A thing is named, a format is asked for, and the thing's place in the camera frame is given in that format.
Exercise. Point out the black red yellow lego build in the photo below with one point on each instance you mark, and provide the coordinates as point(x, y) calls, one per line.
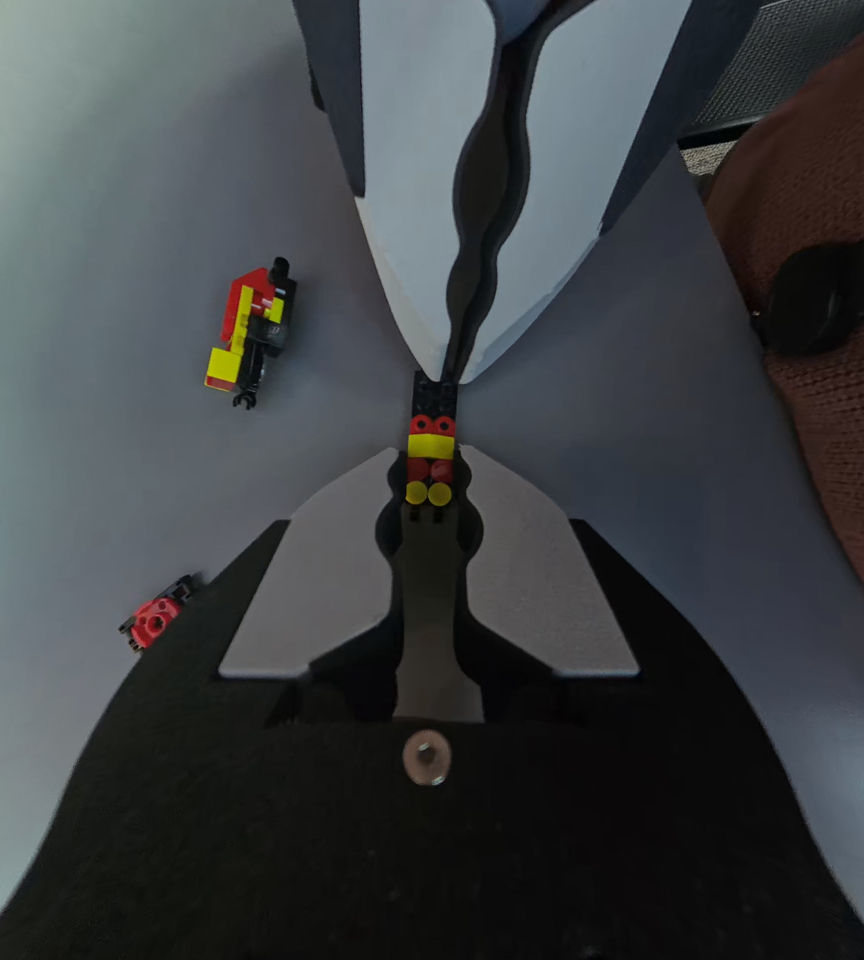
point(249, 338)

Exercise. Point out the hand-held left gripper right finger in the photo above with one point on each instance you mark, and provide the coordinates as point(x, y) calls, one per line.
point(552, 600)

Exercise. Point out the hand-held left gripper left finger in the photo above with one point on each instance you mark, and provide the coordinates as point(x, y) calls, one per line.
point(305, 600)

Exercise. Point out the black mesh office chair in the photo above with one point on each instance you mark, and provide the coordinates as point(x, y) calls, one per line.
point(792, 60)

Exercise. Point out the long black studded lego strip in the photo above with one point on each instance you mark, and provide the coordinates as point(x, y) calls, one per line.
point(432, 443)

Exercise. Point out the black lego plate red wheel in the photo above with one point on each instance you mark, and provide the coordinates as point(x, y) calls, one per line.
point(155, 615)

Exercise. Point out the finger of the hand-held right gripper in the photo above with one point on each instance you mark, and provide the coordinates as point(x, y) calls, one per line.
point(410, 165)
point(582, 150)

